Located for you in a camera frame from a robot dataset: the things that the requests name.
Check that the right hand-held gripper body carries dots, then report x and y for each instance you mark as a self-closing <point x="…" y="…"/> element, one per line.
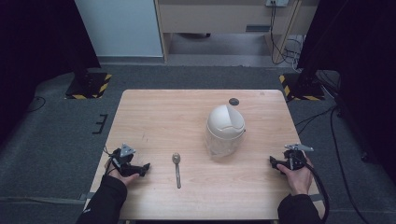
<point x="294" y="158"/>

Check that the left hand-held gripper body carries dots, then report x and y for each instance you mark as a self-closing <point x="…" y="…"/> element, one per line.
<point x="123" y="161"/>

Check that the person's left hand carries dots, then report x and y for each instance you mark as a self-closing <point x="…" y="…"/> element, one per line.
<point x="124" y="179"/>

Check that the person's right hand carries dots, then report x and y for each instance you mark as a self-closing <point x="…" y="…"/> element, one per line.
<point x="299" y="182"/>

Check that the metal spoon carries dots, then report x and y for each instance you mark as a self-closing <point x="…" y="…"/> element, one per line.
<point x="177" y="171"/>

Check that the white lidded clear trash can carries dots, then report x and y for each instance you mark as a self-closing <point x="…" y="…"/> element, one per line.
<point x="224" y="129"/>

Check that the black stand base striped tape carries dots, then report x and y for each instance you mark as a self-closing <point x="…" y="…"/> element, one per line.
<point x="88" y="85"/>
<point x="303" y="88"/>

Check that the small dark round disc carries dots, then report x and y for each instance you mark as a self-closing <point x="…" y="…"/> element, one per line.
<point x="233" y="101"/>

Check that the black curtain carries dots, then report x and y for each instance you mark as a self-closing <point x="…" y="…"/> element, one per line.
<point x="358" y="62"/>
<point x="34" y="46"/>

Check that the white cabinet panel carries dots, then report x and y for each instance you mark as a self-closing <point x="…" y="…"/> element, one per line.
<point x="118" y="28"/>

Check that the light wooden desk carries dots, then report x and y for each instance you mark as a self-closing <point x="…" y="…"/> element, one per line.
<point x="218" y="18"/>

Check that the grey power strip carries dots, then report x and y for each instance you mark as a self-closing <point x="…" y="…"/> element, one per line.
<point x="277" y="2"/>

